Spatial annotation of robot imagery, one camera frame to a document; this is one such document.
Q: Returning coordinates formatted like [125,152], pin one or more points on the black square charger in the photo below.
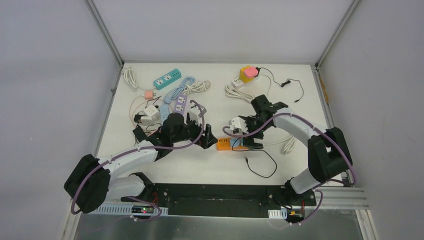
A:
[139,134]

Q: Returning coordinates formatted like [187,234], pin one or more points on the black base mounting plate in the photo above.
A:
[220,200]

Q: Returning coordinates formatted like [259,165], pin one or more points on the light blue power strip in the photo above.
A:
[164,111]

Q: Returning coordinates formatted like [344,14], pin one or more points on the purple power strip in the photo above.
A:
[180,104]

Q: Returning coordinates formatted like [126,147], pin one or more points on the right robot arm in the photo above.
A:
[327,151]

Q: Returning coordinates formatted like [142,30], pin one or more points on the orange power strip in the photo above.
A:
[223,144]

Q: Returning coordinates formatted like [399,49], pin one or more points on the teal power strip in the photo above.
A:
[167,79]

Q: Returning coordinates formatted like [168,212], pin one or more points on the yellow pink cube socket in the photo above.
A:
[248,73]

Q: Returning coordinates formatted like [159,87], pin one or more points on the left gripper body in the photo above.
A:
[201,137]

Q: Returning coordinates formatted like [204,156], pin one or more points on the small pink plug charger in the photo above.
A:
[149,95]

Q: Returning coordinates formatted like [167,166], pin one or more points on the white usb power strip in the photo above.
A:
[237,83]

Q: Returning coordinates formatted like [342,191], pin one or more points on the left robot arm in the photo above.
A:
[95,180]

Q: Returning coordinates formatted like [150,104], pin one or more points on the white cube socket adapter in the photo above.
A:
[152,112]

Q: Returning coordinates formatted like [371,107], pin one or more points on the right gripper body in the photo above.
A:
[253,124]

